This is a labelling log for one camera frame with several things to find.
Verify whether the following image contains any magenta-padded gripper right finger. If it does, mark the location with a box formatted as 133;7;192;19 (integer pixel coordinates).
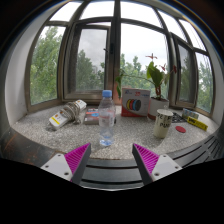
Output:
131;142;184;186

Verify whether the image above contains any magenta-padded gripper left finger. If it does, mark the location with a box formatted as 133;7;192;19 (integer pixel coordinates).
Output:
40;142;92;185

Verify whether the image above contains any clear blue-capped water bottle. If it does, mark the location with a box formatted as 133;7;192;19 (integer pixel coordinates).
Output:
97;89;117;148

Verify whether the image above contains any cream mug with black letters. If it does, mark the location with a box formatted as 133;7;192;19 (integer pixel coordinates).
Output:
152;108;175;140

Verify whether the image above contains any flat round red coaster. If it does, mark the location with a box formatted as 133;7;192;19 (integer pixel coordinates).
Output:
175;125;187;134

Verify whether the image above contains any small colourful book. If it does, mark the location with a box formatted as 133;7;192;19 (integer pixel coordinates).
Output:
83;107;101;126

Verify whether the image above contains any potted plant in white pot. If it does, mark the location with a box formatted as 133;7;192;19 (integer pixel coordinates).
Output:
114;52;178;121

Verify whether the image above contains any red and white filament box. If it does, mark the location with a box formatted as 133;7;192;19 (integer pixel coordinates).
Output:
120;87;152;118

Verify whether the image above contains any long yellow box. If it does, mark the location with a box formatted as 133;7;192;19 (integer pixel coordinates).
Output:
186;116;210;132

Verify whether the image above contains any blue carton pack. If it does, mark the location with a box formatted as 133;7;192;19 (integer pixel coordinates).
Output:
181;107;200;121

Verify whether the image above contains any dark-framed bay window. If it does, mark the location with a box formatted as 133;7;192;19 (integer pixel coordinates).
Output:
24;0;215;114

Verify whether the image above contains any coiled white cable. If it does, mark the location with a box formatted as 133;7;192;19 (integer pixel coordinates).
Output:
61;101;83;125

